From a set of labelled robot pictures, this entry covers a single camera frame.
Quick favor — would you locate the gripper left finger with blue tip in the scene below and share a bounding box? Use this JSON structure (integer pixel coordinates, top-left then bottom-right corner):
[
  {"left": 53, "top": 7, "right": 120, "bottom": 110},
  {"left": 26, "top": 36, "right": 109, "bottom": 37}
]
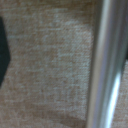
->
[{"left": 0, "top": 15, "right": 12, "bottom": 88}]

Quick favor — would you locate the grey metal pole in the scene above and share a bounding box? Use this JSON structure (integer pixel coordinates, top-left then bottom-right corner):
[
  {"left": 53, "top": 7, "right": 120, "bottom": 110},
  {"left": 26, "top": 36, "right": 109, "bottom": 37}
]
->
[{"left": 85, "top": 0, "right": 128, "bottom": 128}]

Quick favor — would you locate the gripper right finger with blue tip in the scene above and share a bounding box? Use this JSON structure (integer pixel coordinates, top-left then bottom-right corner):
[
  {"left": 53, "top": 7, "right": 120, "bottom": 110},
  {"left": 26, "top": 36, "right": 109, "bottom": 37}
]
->
[{"left": 124, "top": 42, "right": 128, "bottom": 62}]

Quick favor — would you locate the brown fabric drawer front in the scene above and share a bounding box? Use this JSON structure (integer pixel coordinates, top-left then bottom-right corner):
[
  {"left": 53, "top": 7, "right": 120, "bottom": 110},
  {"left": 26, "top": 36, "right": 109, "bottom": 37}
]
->
[{"left": 0, "top": 0, "right": 128, "bottom": 128}]

